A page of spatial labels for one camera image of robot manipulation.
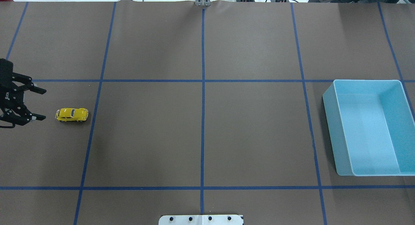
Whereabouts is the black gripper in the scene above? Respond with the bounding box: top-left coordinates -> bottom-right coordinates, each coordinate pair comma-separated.
0,59 -> 47,128

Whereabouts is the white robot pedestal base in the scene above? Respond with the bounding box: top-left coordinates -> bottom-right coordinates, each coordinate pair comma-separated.
158,214 -> 244,225

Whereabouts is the light blue plastic bin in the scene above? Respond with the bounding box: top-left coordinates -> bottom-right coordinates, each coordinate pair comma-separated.
323,80 -> 415,177

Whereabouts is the yellow beetle toy car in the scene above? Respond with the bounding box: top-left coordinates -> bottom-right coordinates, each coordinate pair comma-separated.
55,107 -> 89,122

